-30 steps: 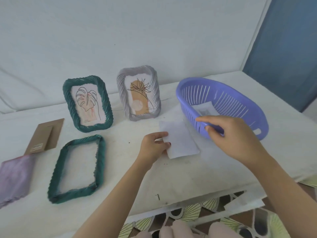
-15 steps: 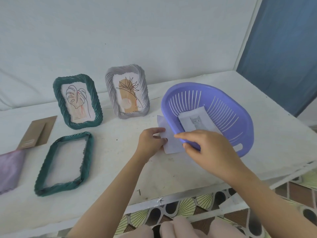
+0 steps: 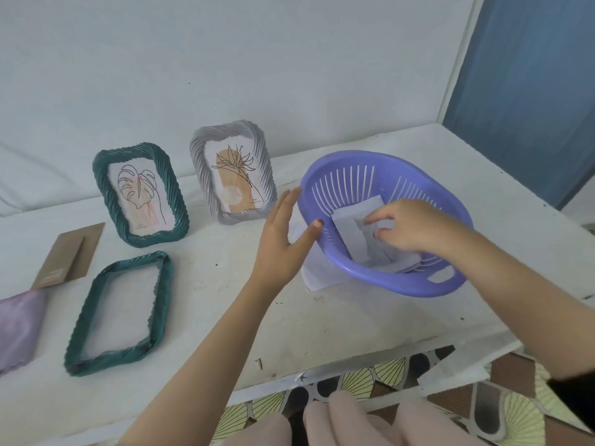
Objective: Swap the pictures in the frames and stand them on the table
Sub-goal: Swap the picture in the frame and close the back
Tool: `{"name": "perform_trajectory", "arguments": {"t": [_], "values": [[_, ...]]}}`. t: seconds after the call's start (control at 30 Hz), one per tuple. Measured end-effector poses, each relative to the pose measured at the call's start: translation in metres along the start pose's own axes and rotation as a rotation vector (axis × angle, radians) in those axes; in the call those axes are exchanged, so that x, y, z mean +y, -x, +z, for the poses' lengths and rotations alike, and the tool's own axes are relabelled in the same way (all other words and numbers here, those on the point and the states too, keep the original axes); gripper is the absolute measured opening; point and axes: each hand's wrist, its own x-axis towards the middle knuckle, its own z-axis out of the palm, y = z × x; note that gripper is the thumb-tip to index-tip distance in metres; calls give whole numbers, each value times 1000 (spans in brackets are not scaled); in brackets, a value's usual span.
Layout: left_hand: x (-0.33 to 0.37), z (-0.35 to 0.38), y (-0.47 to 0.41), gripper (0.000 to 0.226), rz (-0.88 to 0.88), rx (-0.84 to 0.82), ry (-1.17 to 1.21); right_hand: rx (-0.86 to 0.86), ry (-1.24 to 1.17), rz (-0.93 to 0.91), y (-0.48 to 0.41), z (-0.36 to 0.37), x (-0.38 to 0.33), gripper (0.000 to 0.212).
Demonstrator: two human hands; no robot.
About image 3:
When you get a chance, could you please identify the person's left hand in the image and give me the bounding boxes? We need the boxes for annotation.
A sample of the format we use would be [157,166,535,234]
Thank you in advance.
[249,186,324,293]

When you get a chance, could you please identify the person's right hand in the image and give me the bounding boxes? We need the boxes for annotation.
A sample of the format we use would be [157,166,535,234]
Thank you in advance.
[364,199,465,257]

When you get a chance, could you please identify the pale blue paper sheet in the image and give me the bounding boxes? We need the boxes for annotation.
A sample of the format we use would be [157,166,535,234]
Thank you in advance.
[331,195,422,274]

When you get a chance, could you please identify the purple plastic colander basket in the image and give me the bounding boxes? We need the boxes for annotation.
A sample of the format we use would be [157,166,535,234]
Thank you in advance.
[297,150,475,299]

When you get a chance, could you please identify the person's right forearm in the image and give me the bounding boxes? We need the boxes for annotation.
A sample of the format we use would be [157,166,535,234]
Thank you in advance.
[439,219,595,381]

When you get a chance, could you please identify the person's left forearm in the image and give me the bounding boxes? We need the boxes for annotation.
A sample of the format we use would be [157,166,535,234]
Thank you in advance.
[118,278,280,446]

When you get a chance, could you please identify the white paper sheet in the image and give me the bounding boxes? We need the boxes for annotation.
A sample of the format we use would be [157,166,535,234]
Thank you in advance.
[288,203,347,293]

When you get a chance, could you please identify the flower line drawing print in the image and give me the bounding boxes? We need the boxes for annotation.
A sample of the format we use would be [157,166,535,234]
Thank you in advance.
[205,138,266,213]

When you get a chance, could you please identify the leaf line drawing print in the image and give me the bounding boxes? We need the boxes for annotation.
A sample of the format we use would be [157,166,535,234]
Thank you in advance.
[108,157,176,236]

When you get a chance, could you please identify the person's pink trousers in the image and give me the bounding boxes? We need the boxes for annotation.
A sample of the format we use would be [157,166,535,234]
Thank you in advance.
[223,390,489,446]

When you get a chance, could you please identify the blue door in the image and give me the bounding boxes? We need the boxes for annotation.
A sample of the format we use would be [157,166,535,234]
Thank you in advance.
[442,0,595,211]

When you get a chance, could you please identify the person's black sleeve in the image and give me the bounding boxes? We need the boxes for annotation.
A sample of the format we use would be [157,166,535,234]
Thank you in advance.
[546,367,595,433]

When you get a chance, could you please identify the grey wavy photo frame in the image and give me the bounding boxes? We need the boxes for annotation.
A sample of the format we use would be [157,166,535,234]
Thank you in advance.
[189,120,278,225]

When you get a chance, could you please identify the green wavy photo frame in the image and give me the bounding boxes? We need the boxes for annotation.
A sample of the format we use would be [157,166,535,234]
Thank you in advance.
[92,142,190,249]

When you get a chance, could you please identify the empty green wavy frame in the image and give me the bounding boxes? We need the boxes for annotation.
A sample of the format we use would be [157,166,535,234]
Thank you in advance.
[64,251,175,378]

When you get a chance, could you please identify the brown cardboard frame backing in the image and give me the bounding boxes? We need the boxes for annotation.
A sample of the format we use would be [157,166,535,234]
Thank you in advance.
[30,223,106,291]

